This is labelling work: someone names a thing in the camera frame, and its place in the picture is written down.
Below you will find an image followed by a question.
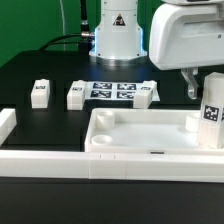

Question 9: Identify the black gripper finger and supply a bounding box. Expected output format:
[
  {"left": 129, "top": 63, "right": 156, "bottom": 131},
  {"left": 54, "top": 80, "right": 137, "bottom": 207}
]
[{"left": 181, "top": 68, "right": 199, "bottom": 100}]

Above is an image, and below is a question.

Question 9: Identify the white desk top tray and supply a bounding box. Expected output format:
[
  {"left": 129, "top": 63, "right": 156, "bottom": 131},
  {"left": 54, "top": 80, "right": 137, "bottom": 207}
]
[{"left": 85, "top": 108, "right": 224, "bottom": 156}]

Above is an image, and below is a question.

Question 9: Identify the white cable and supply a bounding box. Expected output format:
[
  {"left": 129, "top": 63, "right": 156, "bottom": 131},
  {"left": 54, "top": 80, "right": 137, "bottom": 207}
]
[{"left": 59, "top": 0, "right": 65, "bottom": 35}]

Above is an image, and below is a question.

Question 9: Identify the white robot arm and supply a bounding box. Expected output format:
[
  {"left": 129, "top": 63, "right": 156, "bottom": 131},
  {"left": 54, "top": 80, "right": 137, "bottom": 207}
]
[{"left": 149, "top": 0, "right": 224, "bottom": 99}]

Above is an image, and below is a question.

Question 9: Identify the fiducial marker sheet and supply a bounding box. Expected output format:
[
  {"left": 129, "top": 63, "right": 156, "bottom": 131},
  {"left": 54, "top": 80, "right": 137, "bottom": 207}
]
[{"left": 81, "top": 81, "right": 161, "bottom": 102}]

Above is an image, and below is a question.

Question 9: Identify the black cable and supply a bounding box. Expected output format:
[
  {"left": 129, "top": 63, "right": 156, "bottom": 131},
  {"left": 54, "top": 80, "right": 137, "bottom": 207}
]
[{"left": 38, "top": 0, "right": 98, "bottom": 52}]

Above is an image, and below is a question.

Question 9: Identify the white U-shaped boundary fence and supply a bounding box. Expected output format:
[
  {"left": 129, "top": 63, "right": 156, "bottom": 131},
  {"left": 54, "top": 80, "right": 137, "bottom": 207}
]
[{"left": 0, "top": 110, "right": 224, "bottom": 183}]

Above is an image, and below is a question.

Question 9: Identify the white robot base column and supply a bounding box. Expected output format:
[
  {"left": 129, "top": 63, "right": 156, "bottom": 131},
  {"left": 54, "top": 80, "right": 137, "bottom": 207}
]
[{"left": 89, "top": 0, "right": 148, "bottom": 66}]

